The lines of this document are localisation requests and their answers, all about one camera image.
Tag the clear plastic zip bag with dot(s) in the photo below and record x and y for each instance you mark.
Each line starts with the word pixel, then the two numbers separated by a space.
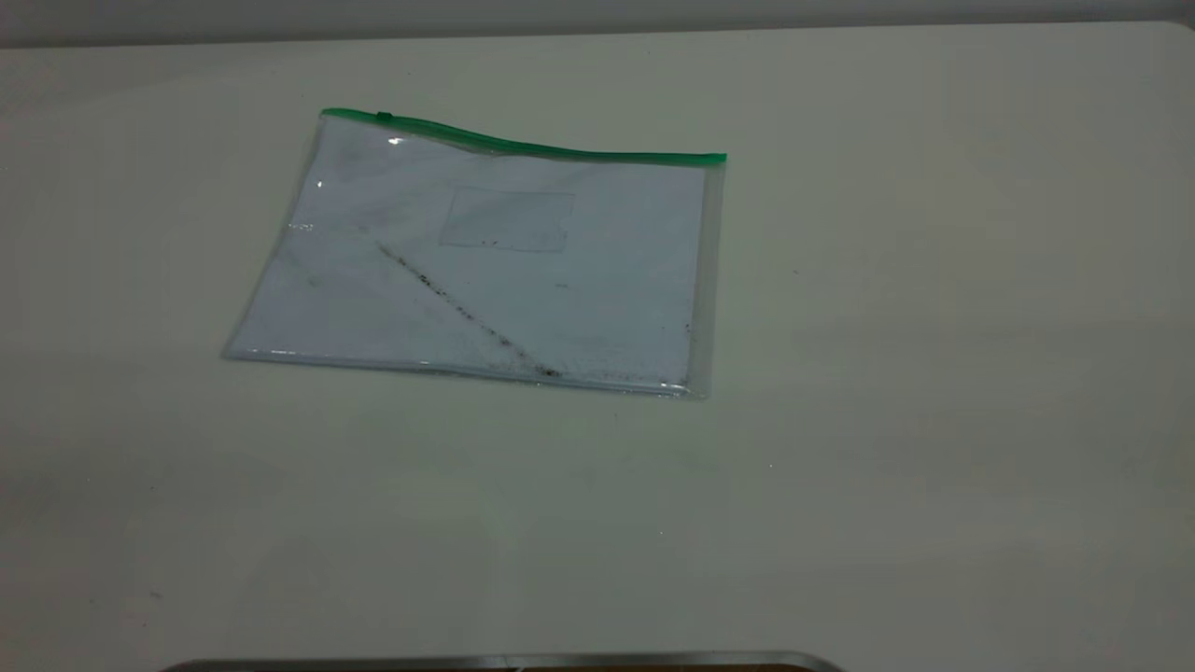
pixel 523 308

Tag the silver metal strip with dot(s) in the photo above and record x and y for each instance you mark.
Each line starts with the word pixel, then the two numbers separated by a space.
pixel 504 663

